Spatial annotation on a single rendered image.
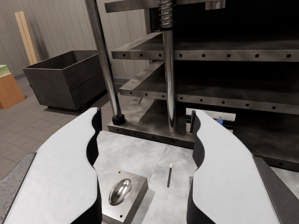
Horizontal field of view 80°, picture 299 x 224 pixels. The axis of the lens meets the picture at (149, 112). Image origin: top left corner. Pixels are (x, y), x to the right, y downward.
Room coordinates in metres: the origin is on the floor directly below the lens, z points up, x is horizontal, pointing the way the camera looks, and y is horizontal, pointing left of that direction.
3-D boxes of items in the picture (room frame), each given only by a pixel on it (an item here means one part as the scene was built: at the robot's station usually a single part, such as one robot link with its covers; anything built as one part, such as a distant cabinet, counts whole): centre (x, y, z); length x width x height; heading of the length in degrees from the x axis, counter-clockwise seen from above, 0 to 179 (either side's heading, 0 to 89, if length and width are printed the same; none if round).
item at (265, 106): (1.21, -0.47, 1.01); 1.10 x 0.74 x 0.05; 62
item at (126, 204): (0.47, 0.16, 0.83); 0.20 x 0.15 x 0.07; 152
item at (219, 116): (1.07, -0.46, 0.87); 0.50 x 0.27 x 0.17; 152
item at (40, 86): (3.36, 1.32, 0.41); 1.24 x 0.98 x 0.82; 151
